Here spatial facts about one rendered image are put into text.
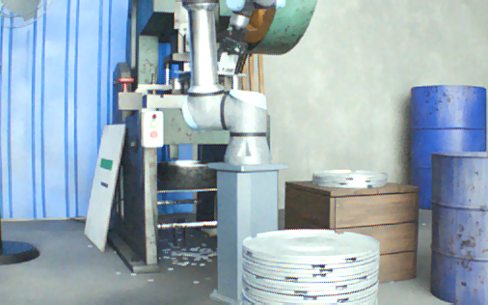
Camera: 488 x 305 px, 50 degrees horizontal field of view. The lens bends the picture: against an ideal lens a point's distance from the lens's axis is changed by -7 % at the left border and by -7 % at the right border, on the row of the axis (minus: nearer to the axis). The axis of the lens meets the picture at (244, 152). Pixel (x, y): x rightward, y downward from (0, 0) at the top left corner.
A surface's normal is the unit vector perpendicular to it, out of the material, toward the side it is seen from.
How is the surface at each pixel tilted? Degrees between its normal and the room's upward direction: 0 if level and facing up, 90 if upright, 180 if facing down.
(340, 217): 90
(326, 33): 90
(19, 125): 90
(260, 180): 90
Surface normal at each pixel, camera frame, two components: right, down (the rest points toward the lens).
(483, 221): -0.52, 0.07
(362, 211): 0.33, 0.04
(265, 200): 0.60, 0.03
